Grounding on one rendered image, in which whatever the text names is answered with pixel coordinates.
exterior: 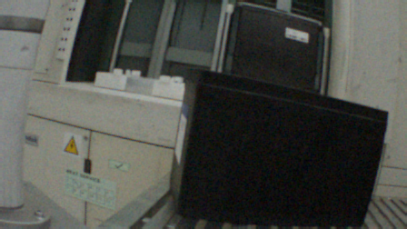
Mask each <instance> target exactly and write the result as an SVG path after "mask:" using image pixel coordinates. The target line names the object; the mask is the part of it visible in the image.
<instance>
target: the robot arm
mask: <svg viewBox="0 0 407 229"><path fill-rule="evenodd" d="M50 3H51V0H0V229H47V228H48V227H50V226H49V225H50V224H51V212H50V211H49V210H48V208H47V207H46V206H45V204H44V203H42V202H41V201H39V200H38V199H37V198H35V197H34V196H32V195H31V194H29V193H28V192H27V191H24V158H25V156H24V153H25V128H26V118H27V109H28V105H29V95H30V91H31V86H32V79H33V72H34V69H35V61H36V57H37V53H38V47H39V44H40V40H41V37H42V35H41V34H42V33H43V31H44V25H45V19H46V17H47V13H48V8H49V6H50Z"/></svg>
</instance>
